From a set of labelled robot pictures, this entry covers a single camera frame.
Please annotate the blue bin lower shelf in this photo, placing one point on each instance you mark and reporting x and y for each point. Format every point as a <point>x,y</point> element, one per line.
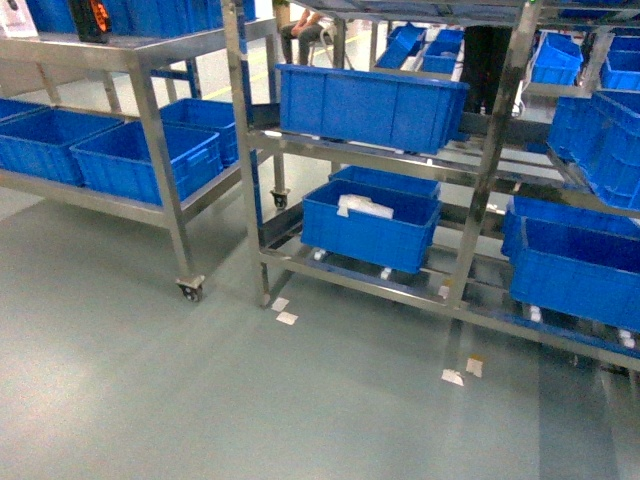
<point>398,242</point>

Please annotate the blue bin shelf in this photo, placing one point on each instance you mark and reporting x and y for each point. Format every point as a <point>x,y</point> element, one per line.
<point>398,242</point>
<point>415,114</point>

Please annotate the blue bin upper shelf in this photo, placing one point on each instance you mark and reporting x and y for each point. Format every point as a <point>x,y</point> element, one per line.
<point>415,114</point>

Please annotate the steel flow rack shelf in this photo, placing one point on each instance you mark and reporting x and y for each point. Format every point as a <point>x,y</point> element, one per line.
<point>264,236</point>

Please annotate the white bag in bin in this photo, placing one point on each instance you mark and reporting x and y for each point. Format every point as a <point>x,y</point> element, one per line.
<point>356,203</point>

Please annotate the blue bin on cart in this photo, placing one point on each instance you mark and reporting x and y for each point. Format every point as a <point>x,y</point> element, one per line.
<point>40,144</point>
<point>118,162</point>
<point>210,116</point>

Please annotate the steel wheeled cart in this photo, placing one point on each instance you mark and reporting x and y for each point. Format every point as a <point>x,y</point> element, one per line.
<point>139,58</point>

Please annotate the seated person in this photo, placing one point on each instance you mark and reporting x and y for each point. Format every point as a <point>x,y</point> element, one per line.
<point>307,30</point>

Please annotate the large blue bin right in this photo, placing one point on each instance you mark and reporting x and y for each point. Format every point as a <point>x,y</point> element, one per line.
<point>577,271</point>

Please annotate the blue bins right upper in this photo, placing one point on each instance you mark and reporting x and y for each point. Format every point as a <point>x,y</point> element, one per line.
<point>600,134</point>

